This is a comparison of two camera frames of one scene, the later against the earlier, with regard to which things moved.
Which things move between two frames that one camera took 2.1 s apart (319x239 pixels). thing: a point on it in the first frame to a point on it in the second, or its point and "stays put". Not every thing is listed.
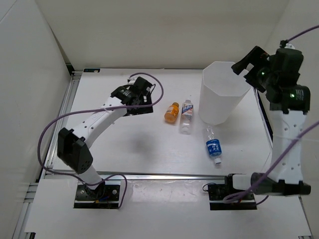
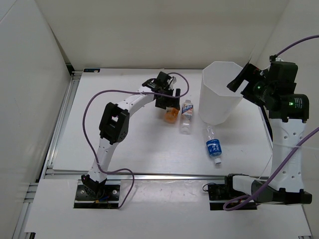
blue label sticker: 91,70 stays put
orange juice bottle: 172,112 stays put
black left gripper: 141,110 to 163,105
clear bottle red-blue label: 187,118 stays put
